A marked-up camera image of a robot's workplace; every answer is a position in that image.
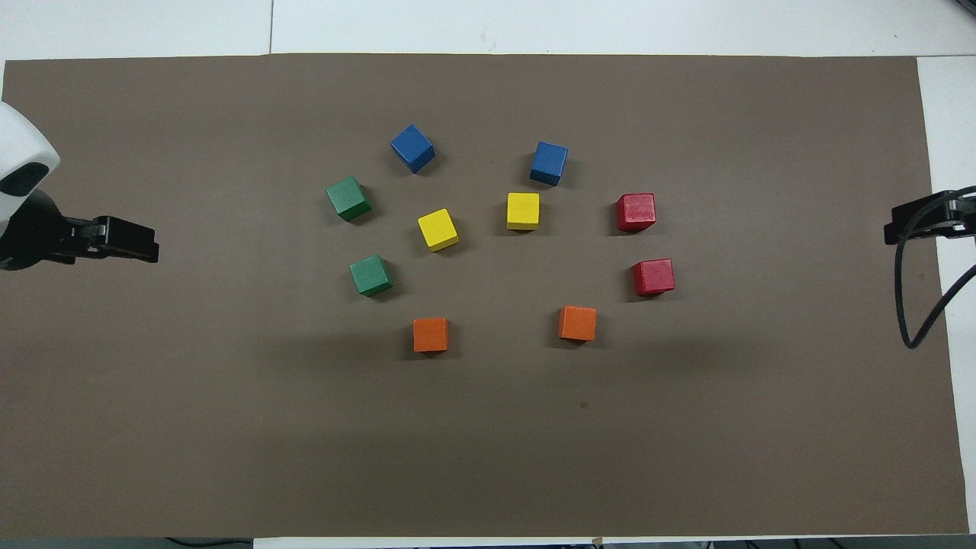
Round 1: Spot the blue wooden cube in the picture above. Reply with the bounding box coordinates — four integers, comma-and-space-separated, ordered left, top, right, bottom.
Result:
529, 141, 570, 188
390, 124, 436, 175

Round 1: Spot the green wooden cube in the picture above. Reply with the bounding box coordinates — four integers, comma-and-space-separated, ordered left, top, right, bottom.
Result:
325, 176, 374, 223
348, 254, 395, 298

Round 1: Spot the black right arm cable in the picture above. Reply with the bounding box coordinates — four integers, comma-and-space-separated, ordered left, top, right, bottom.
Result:
894, 185, 976, 349

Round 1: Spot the red wooden cube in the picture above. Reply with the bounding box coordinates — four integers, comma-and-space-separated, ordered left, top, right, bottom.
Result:
631, 258, 676, 297
615, 192, 657, 233

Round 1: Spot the brown paper table mat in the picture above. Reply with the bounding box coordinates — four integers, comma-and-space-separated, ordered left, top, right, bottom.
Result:
0, 53, 969, 538

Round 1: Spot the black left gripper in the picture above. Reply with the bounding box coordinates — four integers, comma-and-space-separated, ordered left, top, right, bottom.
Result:
0, 191, 159, 271

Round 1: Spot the yellow wooden cube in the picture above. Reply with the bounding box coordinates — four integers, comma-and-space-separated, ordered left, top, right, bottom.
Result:
506, 192, 541, 232
417, 208, 461, 253

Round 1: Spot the orange wooden cube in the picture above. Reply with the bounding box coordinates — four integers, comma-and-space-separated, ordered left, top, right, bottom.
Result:
413, 317, 451, 354
558, 305, 599, 343

